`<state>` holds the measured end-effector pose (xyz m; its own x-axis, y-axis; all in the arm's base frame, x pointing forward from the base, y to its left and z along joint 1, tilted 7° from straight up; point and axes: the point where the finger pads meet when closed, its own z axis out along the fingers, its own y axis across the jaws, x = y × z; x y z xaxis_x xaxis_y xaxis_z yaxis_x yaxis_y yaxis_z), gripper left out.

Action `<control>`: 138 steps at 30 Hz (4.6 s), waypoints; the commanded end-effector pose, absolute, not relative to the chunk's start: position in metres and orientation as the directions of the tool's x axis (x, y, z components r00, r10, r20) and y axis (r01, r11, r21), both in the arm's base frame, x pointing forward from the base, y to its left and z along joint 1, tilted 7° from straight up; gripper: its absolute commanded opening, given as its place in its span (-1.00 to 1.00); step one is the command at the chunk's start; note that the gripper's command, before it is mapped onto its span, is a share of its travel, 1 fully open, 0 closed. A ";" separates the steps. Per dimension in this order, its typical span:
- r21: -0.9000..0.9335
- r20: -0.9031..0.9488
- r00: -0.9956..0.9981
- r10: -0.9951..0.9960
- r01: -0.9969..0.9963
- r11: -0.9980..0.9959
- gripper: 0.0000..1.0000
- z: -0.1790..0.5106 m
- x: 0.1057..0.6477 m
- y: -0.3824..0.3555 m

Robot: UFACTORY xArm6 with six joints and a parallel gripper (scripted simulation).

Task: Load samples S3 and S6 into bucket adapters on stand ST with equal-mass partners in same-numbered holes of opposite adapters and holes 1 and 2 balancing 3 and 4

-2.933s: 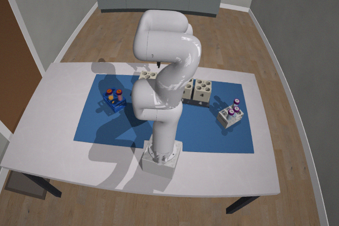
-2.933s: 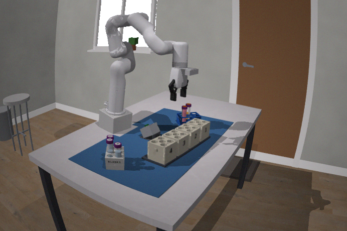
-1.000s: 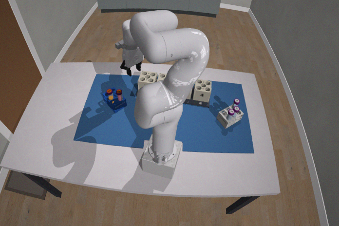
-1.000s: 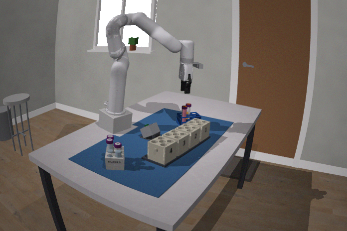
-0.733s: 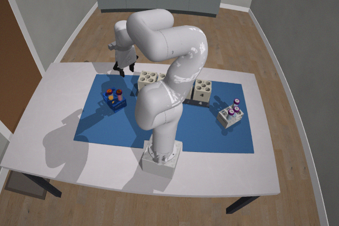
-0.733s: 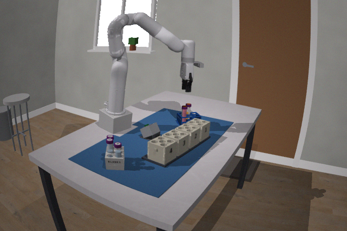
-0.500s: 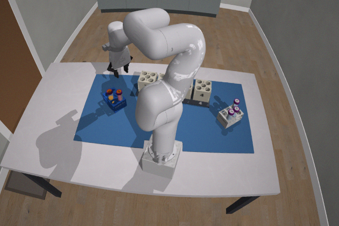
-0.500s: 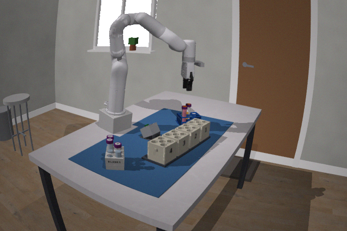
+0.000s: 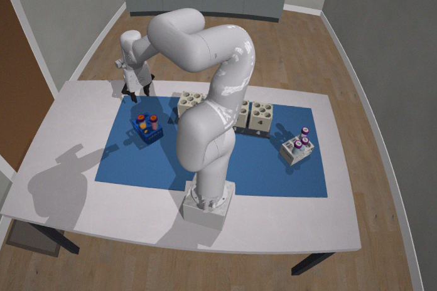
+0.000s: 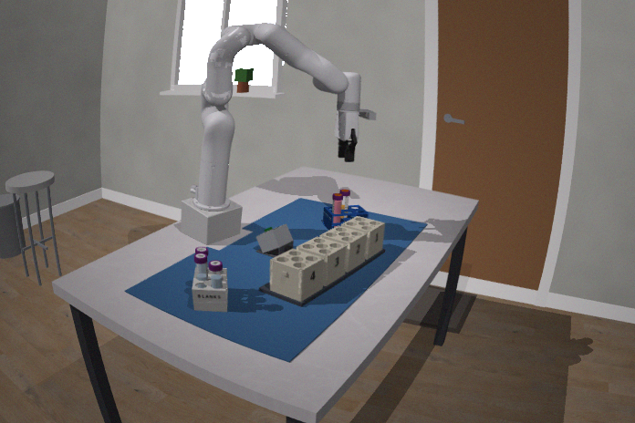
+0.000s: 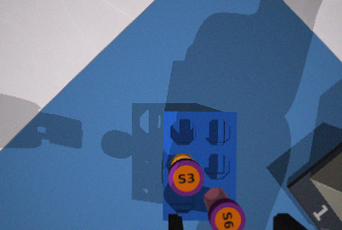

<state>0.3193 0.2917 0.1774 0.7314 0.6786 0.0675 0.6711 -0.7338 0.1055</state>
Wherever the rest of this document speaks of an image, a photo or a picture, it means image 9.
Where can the blue bench mat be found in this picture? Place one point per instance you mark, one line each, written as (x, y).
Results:
(255, 164)

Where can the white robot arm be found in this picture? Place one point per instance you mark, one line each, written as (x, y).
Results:
(204, 130)

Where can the blue tube rack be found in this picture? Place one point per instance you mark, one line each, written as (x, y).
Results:
(151, 135)

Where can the white tube rack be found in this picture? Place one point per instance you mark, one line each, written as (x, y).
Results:
(285, 151)

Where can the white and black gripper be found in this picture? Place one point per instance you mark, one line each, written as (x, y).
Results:
(136, 79)

